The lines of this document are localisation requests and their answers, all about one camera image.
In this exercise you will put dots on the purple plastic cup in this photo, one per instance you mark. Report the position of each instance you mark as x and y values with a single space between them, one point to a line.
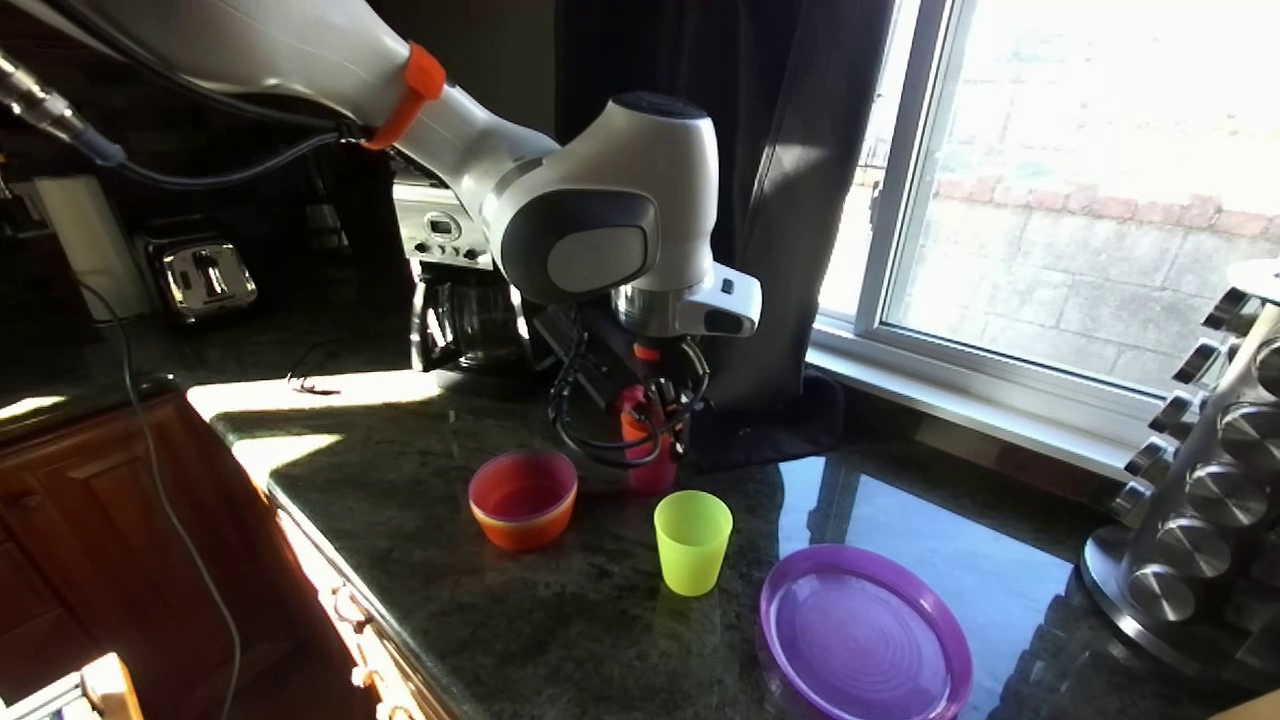
655 474

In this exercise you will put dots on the purple plastic plate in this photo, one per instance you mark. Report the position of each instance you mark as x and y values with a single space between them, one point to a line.
863 638

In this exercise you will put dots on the silver coffee maker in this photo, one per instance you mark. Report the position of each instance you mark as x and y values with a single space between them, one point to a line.
460 308

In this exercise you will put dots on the orange plastic cup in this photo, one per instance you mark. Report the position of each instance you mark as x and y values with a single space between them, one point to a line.
642 410

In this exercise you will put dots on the orange plastic bowl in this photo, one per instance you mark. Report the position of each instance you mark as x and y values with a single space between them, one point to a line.
524 539

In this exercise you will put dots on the metal spice rack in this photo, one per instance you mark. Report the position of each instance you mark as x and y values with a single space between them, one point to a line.
1193 563

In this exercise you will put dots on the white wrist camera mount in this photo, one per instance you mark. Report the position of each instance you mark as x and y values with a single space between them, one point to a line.
717 300

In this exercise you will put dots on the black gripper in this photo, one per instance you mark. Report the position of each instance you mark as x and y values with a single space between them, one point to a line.
595 362

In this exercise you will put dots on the silver toaster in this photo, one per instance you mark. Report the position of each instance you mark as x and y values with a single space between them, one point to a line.
203 272

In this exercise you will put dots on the window frame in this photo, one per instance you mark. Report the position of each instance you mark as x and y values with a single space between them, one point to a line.
1044 207

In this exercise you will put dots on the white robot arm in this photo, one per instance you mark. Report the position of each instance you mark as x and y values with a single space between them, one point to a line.
619 218

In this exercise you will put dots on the lime green plastic cup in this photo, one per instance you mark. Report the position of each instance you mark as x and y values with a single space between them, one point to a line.
691 542

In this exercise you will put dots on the dark curtain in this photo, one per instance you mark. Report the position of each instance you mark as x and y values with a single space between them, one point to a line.
791 91

